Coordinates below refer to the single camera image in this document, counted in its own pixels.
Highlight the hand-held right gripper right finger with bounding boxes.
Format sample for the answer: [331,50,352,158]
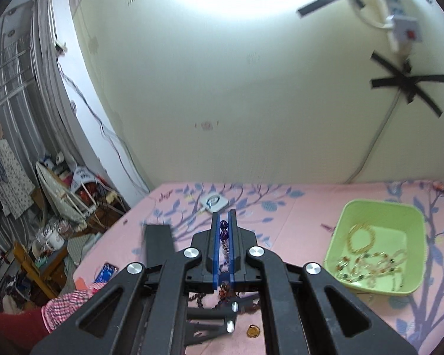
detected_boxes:
[229,209,419,355]

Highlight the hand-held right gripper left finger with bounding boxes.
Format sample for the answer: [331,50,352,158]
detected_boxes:
[30,212,222,355]

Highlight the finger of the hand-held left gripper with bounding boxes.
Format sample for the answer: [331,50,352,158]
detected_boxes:
[142,224,173,267]
[185,301,241,349]

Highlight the blue purple beaded bracelet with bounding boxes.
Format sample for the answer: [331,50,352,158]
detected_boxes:
[219,220,232,300]

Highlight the brown wooden bead bracelet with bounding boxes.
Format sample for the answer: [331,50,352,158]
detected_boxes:
[188,291,261,313]

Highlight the green plastic basin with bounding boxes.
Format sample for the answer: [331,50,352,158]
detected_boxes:
[324,199,426,296]

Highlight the pile of mixed jewelry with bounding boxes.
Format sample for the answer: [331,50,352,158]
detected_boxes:
[335,249,409,292]

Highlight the white square charger device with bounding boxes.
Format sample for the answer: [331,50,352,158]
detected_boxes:
[199,193,229,214]

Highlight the smartphone with blue screen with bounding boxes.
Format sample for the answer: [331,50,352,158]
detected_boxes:
[94,262,118,285]

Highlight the pink floral bed sheet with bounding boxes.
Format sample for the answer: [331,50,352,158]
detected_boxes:
[72,179,444,355]

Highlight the white mug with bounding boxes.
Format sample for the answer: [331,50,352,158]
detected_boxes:
[41,222,67,252]

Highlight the pink checkered cloth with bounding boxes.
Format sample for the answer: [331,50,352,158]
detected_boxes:
[41,281,108,335]

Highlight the wooden chair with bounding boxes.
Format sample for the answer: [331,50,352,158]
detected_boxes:
[11,240,65,300]

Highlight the patterned hanging cloth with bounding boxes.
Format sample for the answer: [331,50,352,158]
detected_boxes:
[0,138,36,219]

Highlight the red cloth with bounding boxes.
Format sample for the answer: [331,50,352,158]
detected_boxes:
[0,309,49,355]

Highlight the black tape cross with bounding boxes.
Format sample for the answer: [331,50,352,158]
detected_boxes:
[370,51,444,119]

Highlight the black tape strip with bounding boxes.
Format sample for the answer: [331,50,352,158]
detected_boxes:
[297,0,367,18]

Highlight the white folded frame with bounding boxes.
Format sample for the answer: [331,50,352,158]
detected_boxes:
[35,161,97,226]

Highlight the gold chain bracelet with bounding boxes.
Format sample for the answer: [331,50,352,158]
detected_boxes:
[347,224,377,256]

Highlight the black wall wires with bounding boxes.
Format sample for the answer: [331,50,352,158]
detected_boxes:
[54,41,150,195]

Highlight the grey wall cable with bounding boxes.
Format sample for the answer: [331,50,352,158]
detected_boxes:
[342,91,402,185]

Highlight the white wall socket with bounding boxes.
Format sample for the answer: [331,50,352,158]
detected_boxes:
[387,15,424,54]

